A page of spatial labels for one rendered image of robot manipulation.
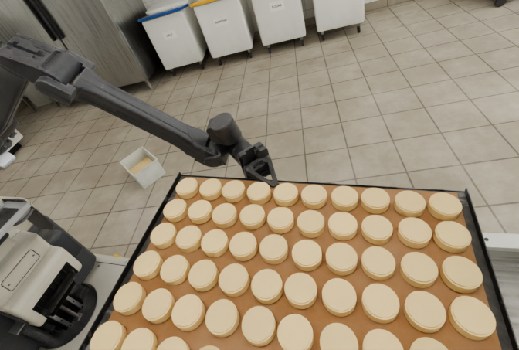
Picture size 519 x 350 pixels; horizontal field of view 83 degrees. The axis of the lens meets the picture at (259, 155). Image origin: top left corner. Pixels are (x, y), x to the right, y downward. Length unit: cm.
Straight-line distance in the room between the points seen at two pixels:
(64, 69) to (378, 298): 72
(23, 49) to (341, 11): 321
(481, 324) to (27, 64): 86
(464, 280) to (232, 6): 336
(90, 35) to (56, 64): 320
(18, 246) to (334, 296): 104
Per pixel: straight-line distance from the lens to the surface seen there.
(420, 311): 51
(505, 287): 72
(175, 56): 395
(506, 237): 70
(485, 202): 193
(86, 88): 74
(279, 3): 355
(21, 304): 126
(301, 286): 50
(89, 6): 382
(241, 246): 55
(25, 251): 126
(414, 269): 53
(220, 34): 371
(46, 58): 77
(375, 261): 52
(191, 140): 75
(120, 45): 385
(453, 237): 57
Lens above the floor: 145
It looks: 40 degrees down
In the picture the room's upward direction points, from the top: 20 degrees counter-clockwise
